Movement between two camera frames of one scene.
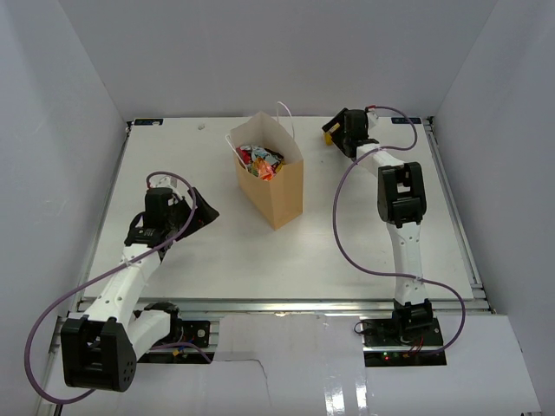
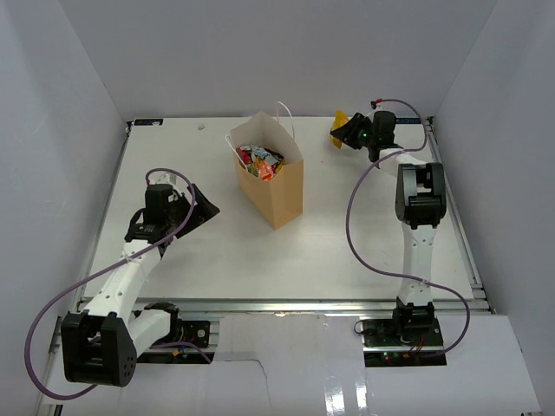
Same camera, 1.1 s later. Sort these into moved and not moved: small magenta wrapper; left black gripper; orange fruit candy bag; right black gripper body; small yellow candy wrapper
Moved: small yellow candy wrapper; right black gripper body
Not moved: orange fruit candy bag; left black gripper; small magenta wrapper
